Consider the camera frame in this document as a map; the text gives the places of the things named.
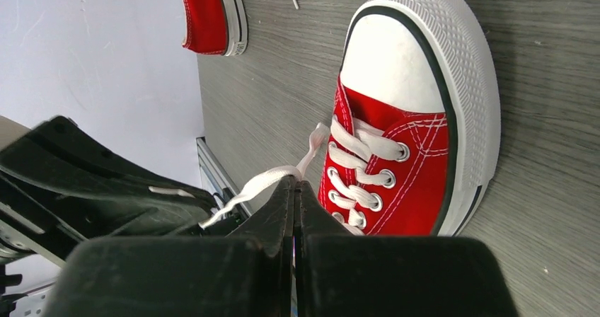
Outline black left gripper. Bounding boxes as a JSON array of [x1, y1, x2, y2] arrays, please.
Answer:
[[1, 116, 217, 265]]

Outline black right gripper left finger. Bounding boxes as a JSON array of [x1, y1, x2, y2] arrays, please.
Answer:
[[230, 176, 296, 316]]

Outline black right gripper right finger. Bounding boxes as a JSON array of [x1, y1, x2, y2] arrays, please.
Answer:
[[294, 180, 352, 316]]

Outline red canvas sneaker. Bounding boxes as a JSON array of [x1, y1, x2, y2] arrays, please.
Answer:
[[182, 0, 248, 56], [318, 0, 501, 236]]

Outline aluminium frame rail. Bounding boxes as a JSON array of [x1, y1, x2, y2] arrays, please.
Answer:
[[196, 137, 253, 225]]

